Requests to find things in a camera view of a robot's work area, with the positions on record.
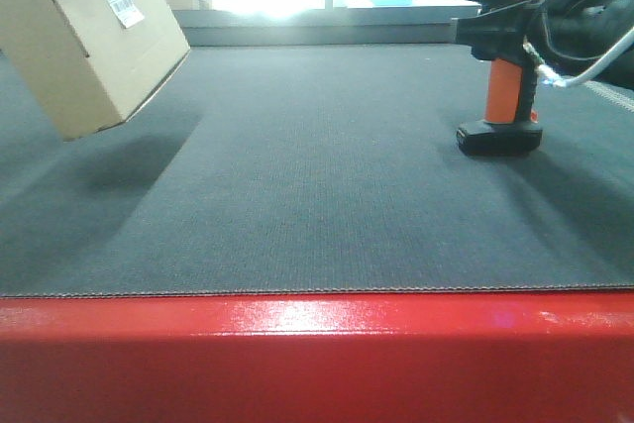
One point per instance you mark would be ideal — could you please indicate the orange black scanner gun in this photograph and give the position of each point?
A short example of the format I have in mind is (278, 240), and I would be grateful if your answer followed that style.
(508, 126)

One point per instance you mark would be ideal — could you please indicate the brown cardboard package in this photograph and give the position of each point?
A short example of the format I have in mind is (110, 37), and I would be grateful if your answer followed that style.
(86, 71)

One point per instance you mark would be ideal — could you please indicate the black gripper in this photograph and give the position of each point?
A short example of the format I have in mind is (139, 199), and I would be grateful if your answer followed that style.
(571, 34)

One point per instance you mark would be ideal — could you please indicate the white barcode label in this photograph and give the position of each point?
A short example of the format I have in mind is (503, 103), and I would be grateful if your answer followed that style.
(127, 13)

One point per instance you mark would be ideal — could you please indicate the red conveyor frame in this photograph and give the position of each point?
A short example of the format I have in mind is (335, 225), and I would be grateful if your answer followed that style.
(493, 357)

